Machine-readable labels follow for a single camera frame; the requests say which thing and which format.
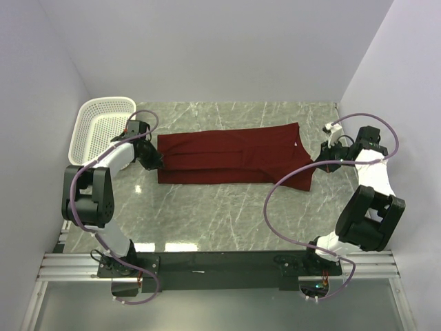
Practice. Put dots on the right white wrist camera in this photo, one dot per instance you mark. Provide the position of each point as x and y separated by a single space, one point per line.
334 132

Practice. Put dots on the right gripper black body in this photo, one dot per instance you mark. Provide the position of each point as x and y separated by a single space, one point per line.
324 160

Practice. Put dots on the white perforated plastic basket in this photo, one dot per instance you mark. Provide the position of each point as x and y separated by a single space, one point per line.
99 120

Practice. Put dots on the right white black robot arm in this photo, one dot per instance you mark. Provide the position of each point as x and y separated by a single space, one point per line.
368 220

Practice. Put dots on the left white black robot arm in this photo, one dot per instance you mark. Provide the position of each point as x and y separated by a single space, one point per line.
88 197

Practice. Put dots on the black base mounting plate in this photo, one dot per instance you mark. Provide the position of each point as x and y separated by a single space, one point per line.
235 270

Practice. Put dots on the aluminium extrusion rail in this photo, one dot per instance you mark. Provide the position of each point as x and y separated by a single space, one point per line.
67 267

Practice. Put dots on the dark red t-shirt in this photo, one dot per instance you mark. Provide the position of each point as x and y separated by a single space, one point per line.
253 155

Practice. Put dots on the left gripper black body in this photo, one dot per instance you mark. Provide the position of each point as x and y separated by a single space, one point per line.
154 160

